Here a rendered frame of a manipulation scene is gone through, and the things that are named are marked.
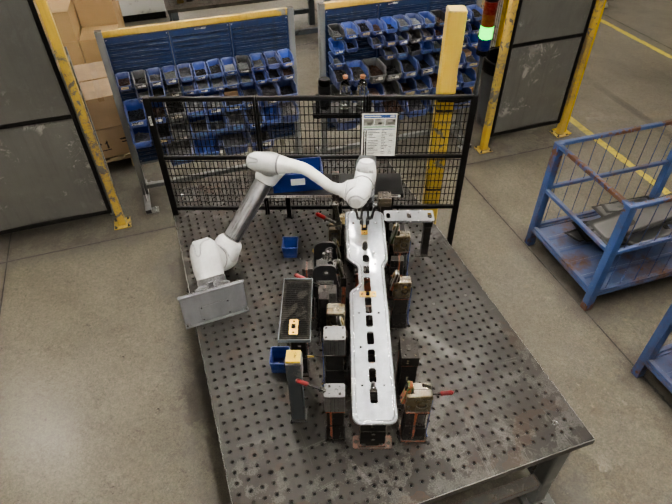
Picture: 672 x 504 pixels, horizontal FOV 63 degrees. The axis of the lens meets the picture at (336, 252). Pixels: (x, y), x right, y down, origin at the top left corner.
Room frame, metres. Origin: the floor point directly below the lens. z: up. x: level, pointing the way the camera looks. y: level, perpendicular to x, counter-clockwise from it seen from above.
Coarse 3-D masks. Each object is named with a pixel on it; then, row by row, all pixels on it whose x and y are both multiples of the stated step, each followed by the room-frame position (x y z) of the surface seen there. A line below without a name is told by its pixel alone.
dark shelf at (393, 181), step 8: (328, 176) 2.84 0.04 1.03; (344, 176) 2.84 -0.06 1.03; (352, 176) 2.84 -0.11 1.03; (376, 176) 2.84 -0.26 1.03; (384, 176) 2.84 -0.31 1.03; (392, 176) 2.84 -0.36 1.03; (400, 176) 2.84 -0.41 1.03; (376, 184) 2.75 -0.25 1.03; (384, 184) 2.75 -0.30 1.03; (392, 184) 2.75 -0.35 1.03; (400, 184) 2.75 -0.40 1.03; (272, 192) 2.68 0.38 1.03; (288, 192) 2.68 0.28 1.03; (296, 192) 2.68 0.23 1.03; (304, 192) 2.68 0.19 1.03; (312, 192) 2.68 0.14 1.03; (320, 192) 2.68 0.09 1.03; (328, 192) 2.68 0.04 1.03; (376, 192) 2.67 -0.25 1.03; (392, 192) 2.67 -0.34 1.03; (400, 192) 2.67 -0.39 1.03
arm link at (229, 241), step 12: (264, 180) 2.51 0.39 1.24; (276, 180) 2.54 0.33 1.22; (252, 192) 2.49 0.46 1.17; (264, 192) 2.50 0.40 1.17; (252, 204) 2.46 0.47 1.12; (240, 216) 2.42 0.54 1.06; (252, 216) 2.44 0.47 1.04; (228, 228) 2.40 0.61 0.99; (240, 228) 2.39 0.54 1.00; (216, 240) 2.35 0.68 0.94; (228, 240) 2.34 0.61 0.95; (240, 240) 2.38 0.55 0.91; (228, 252) 2.29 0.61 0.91; (228, 264) 2.26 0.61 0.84
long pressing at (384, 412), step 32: (352, 224) 2.41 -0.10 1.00; (384, 224) 2.42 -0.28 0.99; (352, 256) 2.15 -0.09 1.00; (384, 256) 2.14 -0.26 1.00; (384, 288) 1.91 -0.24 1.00; (352, 320) 1.70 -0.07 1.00; (384, 320) 1.70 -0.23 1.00; (352, 352) 1.51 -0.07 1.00; (384, 352) 1.51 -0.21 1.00; (352, 384) 1.34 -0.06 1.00; (384, 384) 1.34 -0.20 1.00; (352, 416) 1.19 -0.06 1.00; (384, 416) 1.19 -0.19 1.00
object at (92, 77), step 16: (96, 64) 5.18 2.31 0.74; (80, 80) 4.83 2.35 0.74; (96, 80) 4.83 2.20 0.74; (96, 96) 4.52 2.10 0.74; (112, 96) 4.53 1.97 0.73; (96, 112) 4.46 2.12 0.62; (112, 112) 4.51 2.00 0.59; (96, 128) 4.44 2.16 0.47; (112, 128) 4.50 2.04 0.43; (112, 144) 4.48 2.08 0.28; (112, 160) 4.46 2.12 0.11
